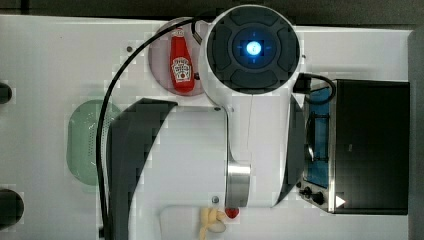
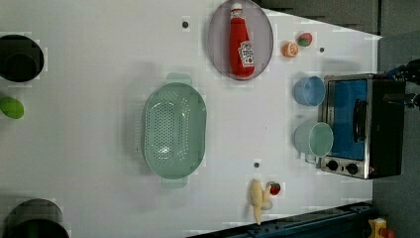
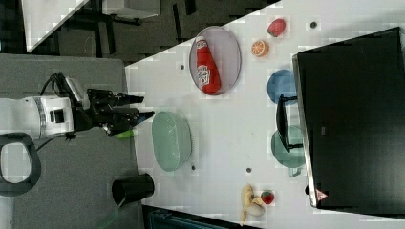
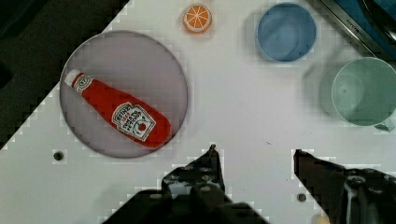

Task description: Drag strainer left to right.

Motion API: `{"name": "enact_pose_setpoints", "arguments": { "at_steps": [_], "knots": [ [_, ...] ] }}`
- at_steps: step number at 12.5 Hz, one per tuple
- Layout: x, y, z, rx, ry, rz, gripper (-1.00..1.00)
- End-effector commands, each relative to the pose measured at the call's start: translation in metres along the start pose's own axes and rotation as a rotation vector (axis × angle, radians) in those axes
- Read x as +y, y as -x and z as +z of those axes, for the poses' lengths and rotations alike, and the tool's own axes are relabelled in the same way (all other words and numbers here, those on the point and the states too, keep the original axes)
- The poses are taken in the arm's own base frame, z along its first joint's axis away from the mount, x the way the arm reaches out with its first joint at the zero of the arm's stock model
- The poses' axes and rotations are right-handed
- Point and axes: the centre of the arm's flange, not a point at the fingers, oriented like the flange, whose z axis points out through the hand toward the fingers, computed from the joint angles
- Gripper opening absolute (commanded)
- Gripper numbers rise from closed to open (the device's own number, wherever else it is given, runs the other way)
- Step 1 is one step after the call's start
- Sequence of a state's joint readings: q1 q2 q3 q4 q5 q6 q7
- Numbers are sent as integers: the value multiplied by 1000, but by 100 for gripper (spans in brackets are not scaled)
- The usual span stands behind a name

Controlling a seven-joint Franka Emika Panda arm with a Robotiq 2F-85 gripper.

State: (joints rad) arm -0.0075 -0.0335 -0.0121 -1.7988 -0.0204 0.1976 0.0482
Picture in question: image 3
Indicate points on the blue plastic cup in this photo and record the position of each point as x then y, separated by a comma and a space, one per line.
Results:
281, 82

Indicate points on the green marker object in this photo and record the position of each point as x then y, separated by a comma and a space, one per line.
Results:
126, 134

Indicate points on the toy banana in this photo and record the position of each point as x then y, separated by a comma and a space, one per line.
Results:
251, 206

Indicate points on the grey round plate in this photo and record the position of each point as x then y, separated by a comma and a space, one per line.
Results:
226, 53

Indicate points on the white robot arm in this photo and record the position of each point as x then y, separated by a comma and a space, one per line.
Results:
28, 119

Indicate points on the green plastic strainer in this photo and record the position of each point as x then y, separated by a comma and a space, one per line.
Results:
171, 140

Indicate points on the red ketchup bottle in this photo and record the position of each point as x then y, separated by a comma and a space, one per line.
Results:
207, 71

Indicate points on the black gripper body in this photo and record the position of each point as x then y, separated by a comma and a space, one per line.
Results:
107, 110

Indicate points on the green plastic mug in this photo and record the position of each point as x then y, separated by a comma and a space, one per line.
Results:
289, 152

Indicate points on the small red strawberry toy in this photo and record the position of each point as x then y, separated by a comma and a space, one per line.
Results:
267, 197

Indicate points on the black toaster oven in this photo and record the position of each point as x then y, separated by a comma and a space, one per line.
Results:
350, 98

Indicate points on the white side table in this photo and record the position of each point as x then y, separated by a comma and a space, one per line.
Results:
42, 17

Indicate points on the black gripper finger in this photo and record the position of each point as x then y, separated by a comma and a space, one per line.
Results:
142, 116
135, 99

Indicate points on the orange slice toy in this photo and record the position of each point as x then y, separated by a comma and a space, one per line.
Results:
260, 48

